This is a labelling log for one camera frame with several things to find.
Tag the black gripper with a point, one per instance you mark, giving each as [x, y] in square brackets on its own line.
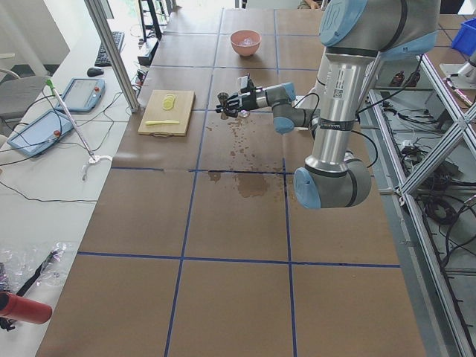
[249, 100]

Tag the steel double jigger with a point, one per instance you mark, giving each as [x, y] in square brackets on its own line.
[222, 104]

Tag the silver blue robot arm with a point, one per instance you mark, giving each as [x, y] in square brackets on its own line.
[354, 34]

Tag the clear wine glass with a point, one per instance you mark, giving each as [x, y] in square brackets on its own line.
[243, 114]

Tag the pile of clear ice cubes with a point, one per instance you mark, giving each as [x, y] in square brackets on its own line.
[247, 42]

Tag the pink bowl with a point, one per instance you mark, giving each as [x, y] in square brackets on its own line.
[245, 51]

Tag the yellow plastic knife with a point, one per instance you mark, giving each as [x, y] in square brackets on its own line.
[161, 122]

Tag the bamboo cutting board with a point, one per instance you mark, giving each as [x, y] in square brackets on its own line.
[183, 105]

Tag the black computer mouse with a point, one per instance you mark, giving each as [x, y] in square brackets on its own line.
[94, 71]

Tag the white stick with green tip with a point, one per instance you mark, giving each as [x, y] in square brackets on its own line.
[93, 158]

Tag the blue teach pendant far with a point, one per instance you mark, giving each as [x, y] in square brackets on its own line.
[83, 94]

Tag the blue teach pendant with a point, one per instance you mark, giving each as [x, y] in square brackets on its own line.
[83, 94]
[40, 134]

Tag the blue teach pendant near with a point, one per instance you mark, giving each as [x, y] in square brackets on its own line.
[40, 134]

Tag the grey office chair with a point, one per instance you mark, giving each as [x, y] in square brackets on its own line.
[18, 93]

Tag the blue plastic bin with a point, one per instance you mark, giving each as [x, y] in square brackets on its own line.
[465, 40]

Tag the crumpled clear plastic bag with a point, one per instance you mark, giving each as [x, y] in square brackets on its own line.
[41, 264]

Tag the red water bottle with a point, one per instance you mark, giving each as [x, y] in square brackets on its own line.
[20, 308]

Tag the aluminium frame post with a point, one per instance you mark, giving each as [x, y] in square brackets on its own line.
[98, 16]

